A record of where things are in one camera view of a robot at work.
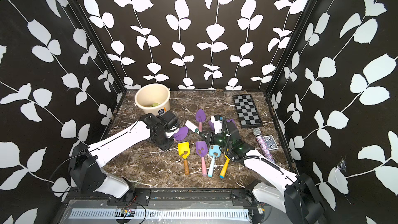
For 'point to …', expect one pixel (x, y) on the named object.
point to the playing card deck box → (270, 142)
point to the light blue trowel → (214, 150)
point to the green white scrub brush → (192, 126)
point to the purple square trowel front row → (201, 150)
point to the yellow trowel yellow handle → (223, 170)
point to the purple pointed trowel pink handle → (200, 116)
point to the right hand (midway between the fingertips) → (198, 132)
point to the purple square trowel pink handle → (211, 124)
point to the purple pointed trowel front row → (182, 134)
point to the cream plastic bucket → (153, 98)
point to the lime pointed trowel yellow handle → (155, 104)
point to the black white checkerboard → (246, 110)
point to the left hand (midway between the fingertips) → (168, 144)
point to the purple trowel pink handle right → (232, 120)
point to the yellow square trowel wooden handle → (183, 147)
